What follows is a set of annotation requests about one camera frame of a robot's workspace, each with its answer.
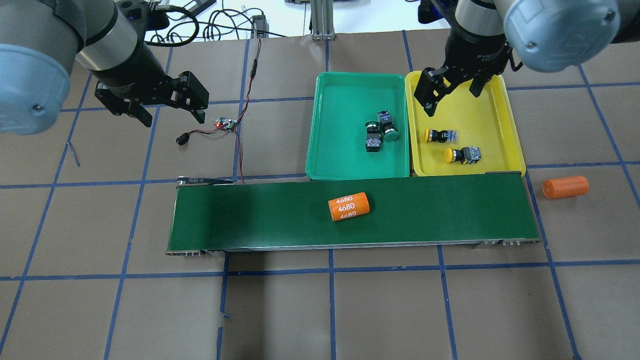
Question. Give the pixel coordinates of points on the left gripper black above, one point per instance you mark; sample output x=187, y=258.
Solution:
x=131, y=70

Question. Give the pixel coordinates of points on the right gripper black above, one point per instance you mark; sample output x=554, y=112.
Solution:
x=469, y=51

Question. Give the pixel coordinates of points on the yellow push button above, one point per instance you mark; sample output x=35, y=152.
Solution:
x=441, y=136
x=466, y=155

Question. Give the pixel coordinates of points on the green push button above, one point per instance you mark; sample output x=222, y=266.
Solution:
x=373, y=137
x=389, y=132

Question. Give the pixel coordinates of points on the plain orange cylinder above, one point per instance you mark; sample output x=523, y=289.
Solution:
x=565, y=187

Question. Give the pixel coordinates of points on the orange cylinder with 4680 print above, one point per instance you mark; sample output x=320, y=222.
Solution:
x=349, y=206

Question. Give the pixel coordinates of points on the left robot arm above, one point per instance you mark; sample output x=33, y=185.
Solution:
x=41, y=40

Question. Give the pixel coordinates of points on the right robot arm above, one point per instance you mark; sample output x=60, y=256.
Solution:
x=547, y=36

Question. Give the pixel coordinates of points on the yellow plastic tray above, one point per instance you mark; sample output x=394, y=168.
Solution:
x=486, y=122

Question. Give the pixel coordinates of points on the motor speed controller board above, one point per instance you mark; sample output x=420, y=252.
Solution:
x=225, y=124

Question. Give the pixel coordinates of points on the green plastic tray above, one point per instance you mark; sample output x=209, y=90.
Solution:
x=344, y=102

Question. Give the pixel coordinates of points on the green conveyor belt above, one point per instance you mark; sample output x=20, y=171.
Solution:
x=406, y=211

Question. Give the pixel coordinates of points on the black cable tie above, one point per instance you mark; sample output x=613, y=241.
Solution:
x=72, y=152

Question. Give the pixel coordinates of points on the aluminium frame post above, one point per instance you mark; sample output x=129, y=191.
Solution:
x=322, y=20

